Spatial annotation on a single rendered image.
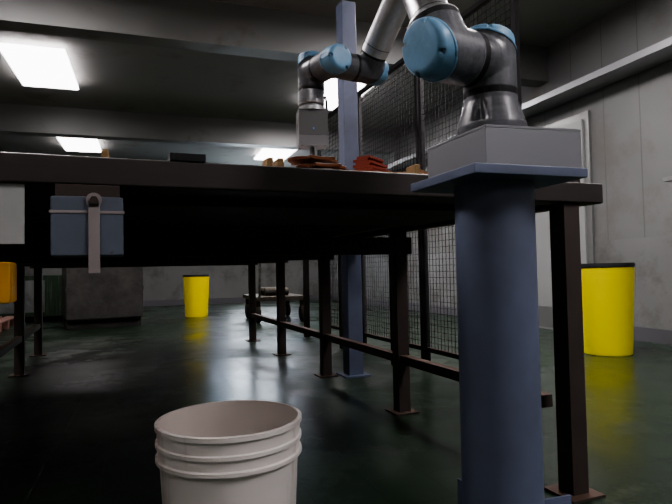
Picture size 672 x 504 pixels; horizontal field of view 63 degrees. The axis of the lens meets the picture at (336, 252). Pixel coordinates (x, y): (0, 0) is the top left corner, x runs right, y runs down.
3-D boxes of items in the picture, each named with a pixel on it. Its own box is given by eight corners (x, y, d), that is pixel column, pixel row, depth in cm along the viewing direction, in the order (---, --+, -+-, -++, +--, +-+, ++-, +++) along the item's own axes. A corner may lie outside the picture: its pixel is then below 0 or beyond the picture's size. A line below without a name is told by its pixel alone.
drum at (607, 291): (609, 359, 391) (605, 263, 394) (565, 351, 430) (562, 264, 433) (652, 354, 406) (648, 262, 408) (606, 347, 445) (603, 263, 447)
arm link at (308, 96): (296, 96, 162) (324, 97, 163) (296, 111, 162) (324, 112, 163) (299, 87, 154) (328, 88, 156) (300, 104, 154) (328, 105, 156)
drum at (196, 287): (182, 316, 866) (181, 275, 868) (208, 314, 880) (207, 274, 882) (184, 318, 827) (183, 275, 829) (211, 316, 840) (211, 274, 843)
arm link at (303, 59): (306, 46, 153) (292, 56, 160) (307, 85, 153) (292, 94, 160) (330, 52, 157) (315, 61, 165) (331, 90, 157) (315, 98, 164)
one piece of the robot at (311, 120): (324, 106, 165) (325, 160, 165) (294, 105, 164) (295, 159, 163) (329, 95, 156) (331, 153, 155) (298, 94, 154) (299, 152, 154)
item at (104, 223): (125, 272, 112) (124, 183, 112) (48, 274, 107) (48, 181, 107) (124, 272, 122) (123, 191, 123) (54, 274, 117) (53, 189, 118)
